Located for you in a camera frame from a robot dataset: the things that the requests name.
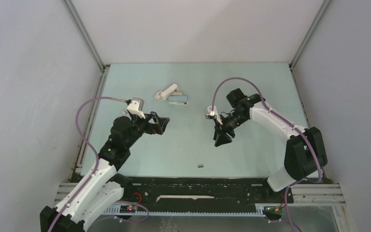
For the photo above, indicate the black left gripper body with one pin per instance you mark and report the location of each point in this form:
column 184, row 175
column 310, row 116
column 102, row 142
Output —
column 140, row 125

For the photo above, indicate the white stapler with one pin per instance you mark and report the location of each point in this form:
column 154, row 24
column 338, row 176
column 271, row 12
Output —
column 169, row 91

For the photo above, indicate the beige stapler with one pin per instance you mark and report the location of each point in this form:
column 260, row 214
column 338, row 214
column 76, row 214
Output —
column 177, row 94

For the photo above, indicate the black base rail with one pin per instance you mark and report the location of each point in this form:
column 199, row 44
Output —
column 202, row 195

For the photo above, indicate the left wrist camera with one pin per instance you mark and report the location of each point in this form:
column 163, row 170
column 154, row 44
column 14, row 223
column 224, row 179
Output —
column 135, row 107

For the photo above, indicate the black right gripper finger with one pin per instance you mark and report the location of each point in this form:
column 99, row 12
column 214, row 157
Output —
column 220, row 138
column 231, row 132

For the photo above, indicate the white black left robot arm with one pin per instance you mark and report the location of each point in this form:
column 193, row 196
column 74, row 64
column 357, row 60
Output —
column 102, row 185

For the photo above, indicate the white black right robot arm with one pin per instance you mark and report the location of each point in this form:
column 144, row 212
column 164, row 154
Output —
column 304, row 147

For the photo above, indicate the light blue stapler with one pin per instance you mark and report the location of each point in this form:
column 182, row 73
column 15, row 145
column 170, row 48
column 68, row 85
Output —
column 178, row 100

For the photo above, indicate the aluminium frame rail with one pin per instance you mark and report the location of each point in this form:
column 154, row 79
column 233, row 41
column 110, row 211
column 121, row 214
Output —
column 303, row 195

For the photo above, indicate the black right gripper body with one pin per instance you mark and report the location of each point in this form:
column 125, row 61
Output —
column 230, row 122

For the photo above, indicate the small white staple box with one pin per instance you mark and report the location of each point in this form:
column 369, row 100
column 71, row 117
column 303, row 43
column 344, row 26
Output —
column 157, row 96

